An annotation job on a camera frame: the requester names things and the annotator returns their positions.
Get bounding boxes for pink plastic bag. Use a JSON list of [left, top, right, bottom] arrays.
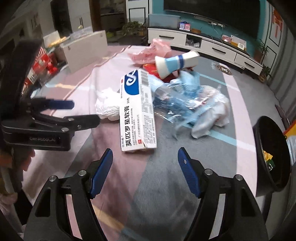
[[128, 39, 171, 65]]

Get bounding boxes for white television cabinet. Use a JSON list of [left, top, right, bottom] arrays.
[[147, 27, 264, 76]]

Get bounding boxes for round black white floor mat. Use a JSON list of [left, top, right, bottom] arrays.
[[215, 64, 234, 75]]

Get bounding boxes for yellow white card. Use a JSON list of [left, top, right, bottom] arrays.
[[231, 36, 247, 50]]

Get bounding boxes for light blue face mask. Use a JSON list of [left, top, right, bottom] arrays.
[[148, 70, 201, 94]]

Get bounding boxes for white blue medicine box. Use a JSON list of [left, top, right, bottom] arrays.
[[119, 69, 158, 153]]

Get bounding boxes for red wall decoration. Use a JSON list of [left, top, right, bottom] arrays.
[[270, 7, 284, 47]]

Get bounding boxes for bushy green potted plant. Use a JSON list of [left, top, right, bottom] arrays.
[[121, 21, 145, 37]]

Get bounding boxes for grey storage box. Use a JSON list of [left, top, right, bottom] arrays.
[[148, 13, 181, 29]]

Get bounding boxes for dark maroon floor item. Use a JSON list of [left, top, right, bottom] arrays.
[[275, 104, 289, 126]]

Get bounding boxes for red cigarette box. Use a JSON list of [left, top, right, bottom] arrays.
[[142, 63, 179, 82]]

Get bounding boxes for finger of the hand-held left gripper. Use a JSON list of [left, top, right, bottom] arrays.
[[23, 97, 75, 115], [35, 113, 101, 134]]

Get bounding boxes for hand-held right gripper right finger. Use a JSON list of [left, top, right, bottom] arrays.
[[178, 147, 271, 241]]

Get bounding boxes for white board box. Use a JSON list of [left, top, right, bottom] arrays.
[[60, 31, 108, 73]]

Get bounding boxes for black television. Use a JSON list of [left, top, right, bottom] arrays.
[[163, 0, 266, 40]]

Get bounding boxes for yellow orange object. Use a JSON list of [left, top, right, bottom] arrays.
[[283, 120, 296, 142]]

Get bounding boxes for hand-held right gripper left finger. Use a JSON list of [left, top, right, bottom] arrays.
[[23, 148, 114, 241]]

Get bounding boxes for black trash bin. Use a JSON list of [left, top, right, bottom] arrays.
[[253, 116, 292, 197]]

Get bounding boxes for striped pink bedsheet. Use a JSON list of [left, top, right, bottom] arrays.
[[18, 44, 278, 241]]

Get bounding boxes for yellow green wrapper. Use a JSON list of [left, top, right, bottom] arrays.
[[263, 150, 275, 172]]

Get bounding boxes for red gift boxes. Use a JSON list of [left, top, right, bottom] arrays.
[[25, 46, 58, 84]]

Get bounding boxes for clear blue plastic bag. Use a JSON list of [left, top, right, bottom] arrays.
[[153, 83, 208, 137]]

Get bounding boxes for person's left hand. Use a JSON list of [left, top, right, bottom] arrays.
[[0, 149, 35, 172]]

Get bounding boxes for blue striped paper cup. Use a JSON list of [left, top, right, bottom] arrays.
[[154, 51, 200, 79]]

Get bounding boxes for tall potted plant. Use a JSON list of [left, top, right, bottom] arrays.
[[253, 38, 270, 63]]

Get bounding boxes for small potted plant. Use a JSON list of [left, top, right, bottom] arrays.
[[258, 65, 272, 82]]

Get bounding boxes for small white tissue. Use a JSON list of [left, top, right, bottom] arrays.
[[95, 88, 122, 121]]

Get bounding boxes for clear plastic packet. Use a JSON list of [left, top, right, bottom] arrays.
[[69, 27, 93, 41]]

